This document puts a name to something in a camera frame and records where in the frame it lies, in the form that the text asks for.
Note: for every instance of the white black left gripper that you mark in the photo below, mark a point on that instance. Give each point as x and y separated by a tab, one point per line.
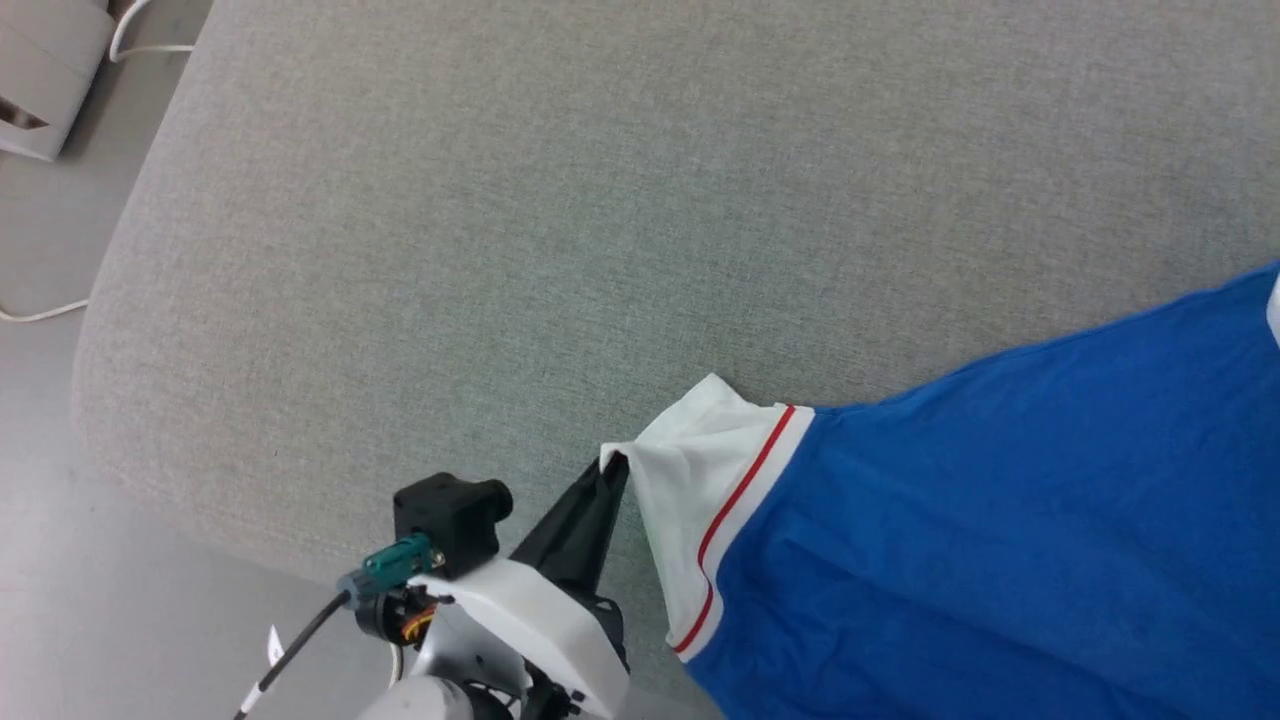
540	625

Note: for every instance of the blue white red-striped garment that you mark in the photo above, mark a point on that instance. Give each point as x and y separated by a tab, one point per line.
1000	550

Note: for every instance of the white plastic appliance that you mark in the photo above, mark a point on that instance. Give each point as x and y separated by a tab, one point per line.
45	70

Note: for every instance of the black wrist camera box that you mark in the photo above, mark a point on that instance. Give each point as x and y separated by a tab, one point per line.
445	520

